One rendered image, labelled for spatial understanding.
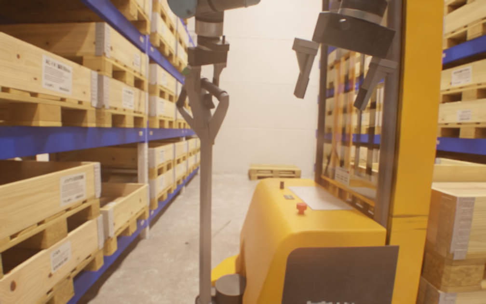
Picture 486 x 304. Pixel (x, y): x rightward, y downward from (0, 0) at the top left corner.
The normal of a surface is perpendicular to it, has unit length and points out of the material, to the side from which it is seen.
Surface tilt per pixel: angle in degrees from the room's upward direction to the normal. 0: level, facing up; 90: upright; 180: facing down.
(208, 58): 118
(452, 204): 90
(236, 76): 90
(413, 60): 90
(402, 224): 90
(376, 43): 113
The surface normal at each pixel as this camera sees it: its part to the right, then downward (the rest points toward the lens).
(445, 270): -0.69, 0.04
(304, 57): 0.08, 0.48
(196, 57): 0.61, 0.55
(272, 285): 0.04, 0.09
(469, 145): -1.00, -0.03
